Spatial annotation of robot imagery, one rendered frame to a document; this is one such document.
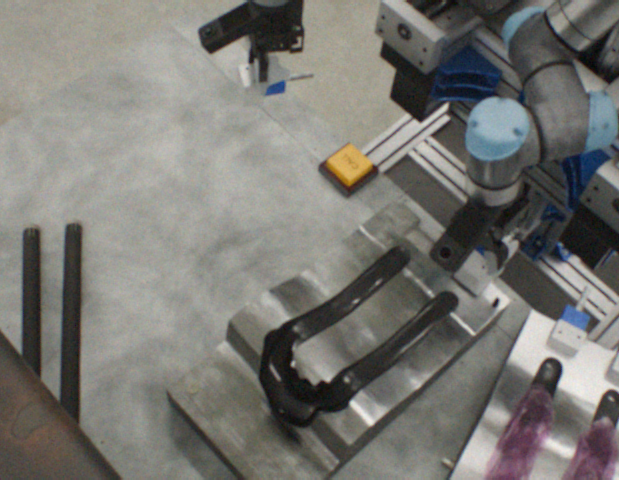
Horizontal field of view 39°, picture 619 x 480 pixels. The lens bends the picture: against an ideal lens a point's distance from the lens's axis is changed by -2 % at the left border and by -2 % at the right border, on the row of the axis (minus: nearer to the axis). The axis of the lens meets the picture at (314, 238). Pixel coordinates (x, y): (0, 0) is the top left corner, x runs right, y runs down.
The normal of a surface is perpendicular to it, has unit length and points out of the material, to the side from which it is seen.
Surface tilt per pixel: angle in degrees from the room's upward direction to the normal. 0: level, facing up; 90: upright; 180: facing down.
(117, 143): 0
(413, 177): 0
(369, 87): 0
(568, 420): 29
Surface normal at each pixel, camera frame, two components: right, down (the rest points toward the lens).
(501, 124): -0.12, -0.50
